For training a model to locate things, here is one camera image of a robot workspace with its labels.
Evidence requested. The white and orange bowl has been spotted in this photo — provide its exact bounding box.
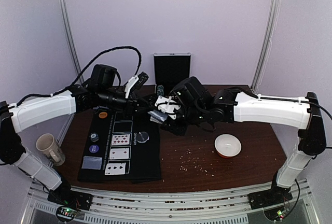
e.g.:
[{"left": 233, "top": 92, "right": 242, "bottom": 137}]
[{"left": 214, "top": 134, "right": 242, "bottom": 158}]

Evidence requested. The deck of grey cards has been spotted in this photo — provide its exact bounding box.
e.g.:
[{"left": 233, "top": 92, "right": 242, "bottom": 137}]
[{"left": 148, "top": 110, "right": 168, "bottom": 124}]

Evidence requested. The left chip stack in case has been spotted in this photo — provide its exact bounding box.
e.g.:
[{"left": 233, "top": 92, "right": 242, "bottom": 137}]
[{"left": 156, "top": 85, "right": 164, "bottom": 96}]

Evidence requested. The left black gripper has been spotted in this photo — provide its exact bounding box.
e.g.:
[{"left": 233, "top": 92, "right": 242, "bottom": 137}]
[{"left": 98, "top": 87, "right": 153, "bottom": 118}]

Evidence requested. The aluminium frame post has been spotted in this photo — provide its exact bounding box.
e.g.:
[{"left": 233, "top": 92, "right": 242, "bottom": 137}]
[
  {"left": 58, "top": 0, "right": 84, "bottom": 83},
  {"left": 251, "top": 0, "right": 281, "bottom": 93}
]

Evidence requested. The three of spades card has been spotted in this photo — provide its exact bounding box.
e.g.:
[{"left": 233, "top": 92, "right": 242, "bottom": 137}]
[{"left": 104, "top": 162, "right": 128, "bottom": 176}]

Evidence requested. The two of diamonds card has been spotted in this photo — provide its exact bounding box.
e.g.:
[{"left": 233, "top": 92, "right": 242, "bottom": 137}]
[{"left": 109, "top": 147, "right": 130, "bottom": 160}]

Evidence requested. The purple small blind button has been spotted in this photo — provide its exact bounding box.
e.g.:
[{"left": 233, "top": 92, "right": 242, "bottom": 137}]
[{"left": 89, "top": 145, "right": 100, "bottom": 154}]

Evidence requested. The beige mug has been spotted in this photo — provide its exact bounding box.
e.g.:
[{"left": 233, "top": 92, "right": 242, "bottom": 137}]
[{"left": 36, "top": 133, "right": 65, "bottom": 166}]

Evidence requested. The black poker mat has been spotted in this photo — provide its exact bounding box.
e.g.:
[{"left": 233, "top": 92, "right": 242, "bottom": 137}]
[{"left": 77, "top": 108, "right": 161, "bottom": 183}]

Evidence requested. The ten of diamonds card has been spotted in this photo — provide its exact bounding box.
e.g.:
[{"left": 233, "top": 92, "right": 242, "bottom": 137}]
[{"left": 111, "top": 133, "right": 131, "bottom": 146}]

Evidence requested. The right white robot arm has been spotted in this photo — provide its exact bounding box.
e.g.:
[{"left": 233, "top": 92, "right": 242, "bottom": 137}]
[{"left": 154, "top": 77, "right": 327, "bottom": 204}]

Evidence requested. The left aluminium frame post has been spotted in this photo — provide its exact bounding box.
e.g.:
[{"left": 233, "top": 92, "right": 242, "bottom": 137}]
[{"left": 58, "top": 0, "right": 84, "bottom": 83}]

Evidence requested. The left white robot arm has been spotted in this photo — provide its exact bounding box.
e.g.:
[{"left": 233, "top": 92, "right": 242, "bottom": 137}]
[{"left": 1, "top": 64, "right": 148, "bottom": 205}]

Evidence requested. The grey playing card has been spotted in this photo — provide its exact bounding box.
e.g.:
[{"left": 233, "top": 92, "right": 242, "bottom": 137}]
[{"left": 81, "top": 156, "right": 103, "bottom": 170}]

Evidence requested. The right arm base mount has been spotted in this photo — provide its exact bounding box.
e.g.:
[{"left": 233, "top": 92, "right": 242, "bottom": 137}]
[{"left": 248, "top": 190, "right": 293, "bottom": 222}]

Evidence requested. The aluminium poker case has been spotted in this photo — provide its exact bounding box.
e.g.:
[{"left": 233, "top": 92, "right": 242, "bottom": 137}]
[{"left": 154, "top": 53, "right": 191, "bottom": 95}]

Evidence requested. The right aluminium frame post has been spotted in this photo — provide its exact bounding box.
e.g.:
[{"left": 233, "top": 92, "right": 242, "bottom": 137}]
[{"left": 251, "top": 0, "right": 281, "bottom": 93}]

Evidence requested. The orange big blind button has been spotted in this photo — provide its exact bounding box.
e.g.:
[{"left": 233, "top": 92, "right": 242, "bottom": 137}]
[{"left": 98, "top": 111, "right": 108, "bottom": 119}]

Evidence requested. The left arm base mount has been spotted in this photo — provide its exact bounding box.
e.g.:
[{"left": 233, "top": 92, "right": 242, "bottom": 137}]
[{"left": 47, "top": 191, "right": 93, "bottom": 223}]

